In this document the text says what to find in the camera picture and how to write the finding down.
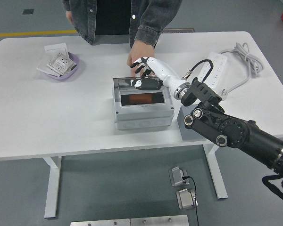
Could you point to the white wall socket plate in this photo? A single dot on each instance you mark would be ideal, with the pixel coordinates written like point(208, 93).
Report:
point(60, 63)

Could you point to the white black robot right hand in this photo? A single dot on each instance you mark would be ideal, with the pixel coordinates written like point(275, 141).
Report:
point(160, 68)

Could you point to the white table leg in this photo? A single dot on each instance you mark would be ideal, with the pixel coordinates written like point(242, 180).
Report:
point(215, 174)
point(52, 188)

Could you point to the grey metal plate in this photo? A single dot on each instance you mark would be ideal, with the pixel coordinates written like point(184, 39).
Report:
point(99, 222)
point(159, 220)

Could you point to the person's right hand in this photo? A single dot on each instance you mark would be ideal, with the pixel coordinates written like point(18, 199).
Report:
point(69, 17)

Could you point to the grey plastic junction box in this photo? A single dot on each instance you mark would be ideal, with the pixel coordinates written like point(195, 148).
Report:
point(143, 116)

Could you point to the grey cube block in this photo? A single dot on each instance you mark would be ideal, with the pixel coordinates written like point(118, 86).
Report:
point(184, 134)

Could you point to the dark floor sign plate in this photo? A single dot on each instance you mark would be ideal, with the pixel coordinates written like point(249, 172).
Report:
point(179, 30)

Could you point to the purple plastic tray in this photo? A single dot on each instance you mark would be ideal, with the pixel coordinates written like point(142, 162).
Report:
point(74, 61)

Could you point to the white paper packet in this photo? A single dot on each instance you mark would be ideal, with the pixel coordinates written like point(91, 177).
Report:
point(43, 64)

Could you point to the yellow floor tape line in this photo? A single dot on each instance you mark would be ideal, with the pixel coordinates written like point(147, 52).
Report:
point(33, 33)

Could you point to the person's left hand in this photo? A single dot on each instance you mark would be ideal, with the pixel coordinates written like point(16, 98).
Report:
point(139, 50)

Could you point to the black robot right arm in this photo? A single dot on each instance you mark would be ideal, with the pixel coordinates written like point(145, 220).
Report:
point(238, 134)

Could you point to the white printed leaflet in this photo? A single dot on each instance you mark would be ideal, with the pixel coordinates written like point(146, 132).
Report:
point(55, 48)

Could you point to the silver foot pedal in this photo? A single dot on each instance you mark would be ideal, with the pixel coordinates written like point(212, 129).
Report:
point(185, 200)
point(177, 176)

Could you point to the person's left forearm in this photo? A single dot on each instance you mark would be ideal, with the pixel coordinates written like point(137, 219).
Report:
point(155, 21)

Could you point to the black floor socket cover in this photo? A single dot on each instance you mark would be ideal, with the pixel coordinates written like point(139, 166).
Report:
point(28, 11)

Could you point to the person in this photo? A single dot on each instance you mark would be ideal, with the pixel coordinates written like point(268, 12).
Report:
point(108, 16)

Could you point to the orange cylinder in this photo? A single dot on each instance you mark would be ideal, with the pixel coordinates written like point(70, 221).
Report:
point(140, 99)

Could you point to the white power strip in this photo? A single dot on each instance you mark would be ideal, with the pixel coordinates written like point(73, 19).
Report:
point(218, 68)

